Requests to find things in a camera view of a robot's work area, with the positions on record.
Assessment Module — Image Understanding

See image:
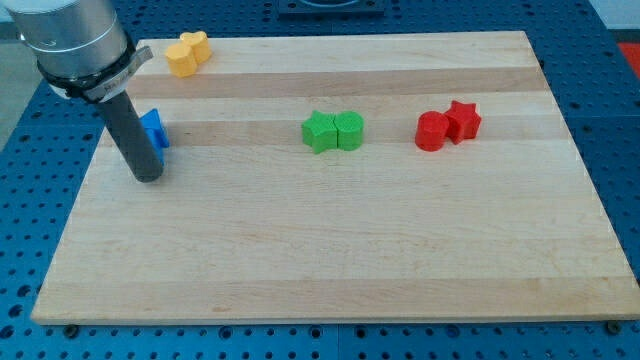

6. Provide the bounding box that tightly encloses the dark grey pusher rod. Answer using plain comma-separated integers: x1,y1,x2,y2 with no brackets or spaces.
95,91,163,183

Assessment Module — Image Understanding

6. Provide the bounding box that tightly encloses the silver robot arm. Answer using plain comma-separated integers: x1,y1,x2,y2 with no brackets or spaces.
1,0,164,183

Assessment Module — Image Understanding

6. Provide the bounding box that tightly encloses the green star block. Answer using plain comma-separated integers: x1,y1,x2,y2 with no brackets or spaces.
301,110,338,154

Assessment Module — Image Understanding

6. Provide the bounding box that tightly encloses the red star block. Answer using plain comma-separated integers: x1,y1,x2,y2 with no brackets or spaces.
444,100,482,144

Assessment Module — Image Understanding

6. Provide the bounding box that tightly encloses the blue block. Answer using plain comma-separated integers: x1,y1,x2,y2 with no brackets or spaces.
140,108,170,164

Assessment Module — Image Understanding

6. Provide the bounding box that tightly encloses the yellow heart block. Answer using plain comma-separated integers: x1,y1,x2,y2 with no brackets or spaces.
180,31,213,64

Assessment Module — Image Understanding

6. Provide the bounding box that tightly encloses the green cylinder block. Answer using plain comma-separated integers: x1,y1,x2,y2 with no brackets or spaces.
334,111,364,151

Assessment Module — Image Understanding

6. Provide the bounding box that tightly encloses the wooden board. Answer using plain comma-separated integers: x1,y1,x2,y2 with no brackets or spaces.
31,31,639,325

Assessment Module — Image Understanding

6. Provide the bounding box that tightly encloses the red cylinder block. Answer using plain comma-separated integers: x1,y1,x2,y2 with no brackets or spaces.
414,111,449,152

